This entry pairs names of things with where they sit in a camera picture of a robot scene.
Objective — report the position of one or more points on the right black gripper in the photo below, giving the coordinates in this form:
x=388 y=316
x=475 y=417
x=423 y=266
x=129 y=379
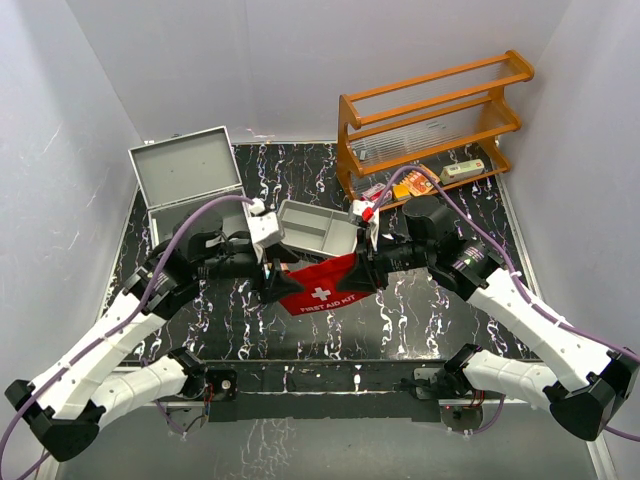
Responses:
x=369 y=273

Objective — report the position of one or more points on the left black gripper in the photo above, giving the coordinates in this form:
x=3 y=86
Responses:
x=273 y=284

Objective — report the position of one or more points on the red first aid pouch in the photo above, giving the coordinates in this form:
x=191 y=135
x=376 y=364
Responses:
x=320 y=287

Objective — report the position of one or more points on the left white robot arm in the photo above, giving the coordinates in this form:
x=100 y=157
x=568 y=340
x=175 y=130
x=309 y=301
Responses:
x=67 y=406

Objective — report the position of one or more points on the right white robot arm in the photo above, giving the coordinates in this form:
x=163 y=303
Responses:
x=580 y=382

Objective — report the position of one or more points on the orange patterned medicine packet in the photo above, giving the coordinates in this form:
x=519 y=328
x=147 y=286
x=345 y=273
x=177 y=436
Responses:
x=419 y=182

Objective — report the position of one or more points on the white green medicine box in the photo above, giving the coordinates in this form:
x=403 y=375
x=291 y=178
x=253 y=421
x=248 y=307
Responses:
x=460 y=171

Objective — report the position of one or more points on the red white medicine box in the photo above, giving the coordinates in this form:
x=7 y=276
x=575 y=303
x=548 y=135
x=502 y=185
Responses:
x=372 y=193

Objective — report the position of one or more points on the small yellow box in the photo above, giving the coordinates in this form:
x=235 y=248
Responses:
x=400 y=192

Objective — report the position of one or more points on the grey metal case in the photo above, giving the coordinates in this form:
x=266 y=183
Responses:
x=177 y=176

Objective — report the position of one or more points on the wooden three-tier shelf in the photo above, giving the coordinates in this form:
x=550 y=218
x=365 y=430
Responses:
x=415 y=120

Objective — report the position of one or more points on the grey divided tray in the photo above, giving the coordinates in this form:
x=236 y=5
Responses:
x=316 y=230

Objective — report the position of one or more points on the black front base bar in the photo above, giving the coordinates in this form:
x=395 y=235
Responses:
x=332 y=389

